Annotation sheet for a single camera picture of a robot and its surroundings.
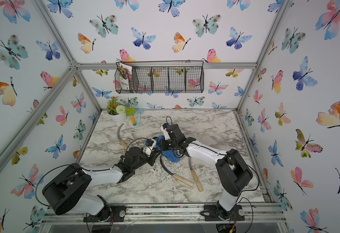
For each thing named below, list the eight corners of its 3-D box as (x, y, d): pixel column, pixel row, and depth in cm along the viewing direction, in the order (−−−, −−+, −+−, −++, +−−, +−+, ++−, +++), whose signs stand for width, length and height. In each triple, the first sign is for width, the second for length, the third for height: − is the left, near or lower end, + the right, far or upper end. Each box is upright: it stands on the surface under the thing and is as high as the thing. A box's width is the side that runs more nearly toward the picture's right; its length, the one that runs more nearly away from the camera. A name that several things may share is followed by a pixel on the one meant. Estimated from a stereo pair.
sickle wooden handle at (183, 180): (172, 176, 88) (172, 175, 87) (173, 173, 89) (173, 172, 88) (192, 187, 84) (192, 186, 83) (193, 184, 86) (194, 182, 84)
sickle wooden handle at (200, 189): (199, 192, 83) (200, 191, 81) (190, 171, 91) (190, 169, 89) (202, 191, 83) (203, 190, 81) (193, 170, 91) (193, 168, 89)
